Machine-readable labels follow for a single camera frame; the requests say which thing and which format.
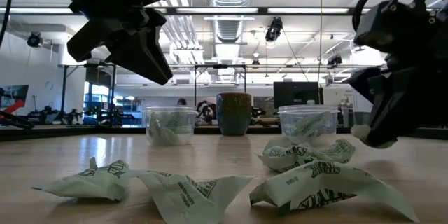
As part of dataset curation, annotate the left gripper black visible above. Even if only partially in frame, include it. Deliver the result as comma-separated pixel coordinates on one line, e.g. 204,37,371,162
66,3,174,85

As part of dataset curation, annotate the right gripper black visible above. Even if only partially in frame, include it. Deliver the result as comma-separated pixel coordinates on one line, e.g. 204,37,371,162
349,34,448,147

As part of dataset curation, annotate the clear plastic deli container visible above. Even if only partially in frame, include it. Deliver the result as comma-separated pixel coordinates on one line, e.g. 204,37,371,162
278,104,340,148
143,104,198,147

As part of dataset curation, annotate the green brown ceramic mug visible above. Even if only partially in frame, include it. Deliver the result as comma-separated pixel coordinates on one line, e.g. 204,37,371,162
215,92,253,137

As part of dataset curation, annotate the black computer monitor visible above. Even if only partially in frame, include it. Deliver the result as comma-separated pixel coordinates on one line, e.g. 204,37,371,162
273,81,325,109

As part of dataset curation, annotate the black beam with light strips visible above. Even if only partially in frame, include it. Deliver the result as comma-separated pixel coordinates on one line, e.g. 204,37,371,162
0,6,355,17

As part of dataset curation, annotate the black aluminium table frame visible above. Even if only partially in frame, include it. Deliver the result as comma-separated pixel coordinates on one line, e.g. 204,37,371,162
0,125,448,143

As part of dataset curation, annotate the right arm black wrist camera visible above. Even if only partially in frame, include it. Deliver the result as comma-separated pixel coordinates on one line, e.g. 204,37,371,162
353,0,438,54

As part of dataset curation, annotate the black background rig frame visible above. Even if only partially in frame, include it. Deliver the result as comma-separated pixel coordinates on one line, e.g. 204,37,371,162
59,63,118,126

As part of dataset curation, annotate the black hanging camera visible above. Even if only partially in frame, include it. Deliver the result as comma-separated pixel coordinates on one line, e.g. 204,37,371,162
264,16,285,43

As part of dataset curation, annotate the dark wall screen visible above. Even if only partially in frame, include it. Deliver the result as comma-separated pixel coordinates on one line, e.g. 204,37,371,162
0,84,30,113

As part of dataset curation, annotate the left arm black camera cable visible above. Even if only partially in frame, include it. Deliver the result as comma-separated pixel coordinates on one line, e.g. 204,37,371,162
0,0,20,48

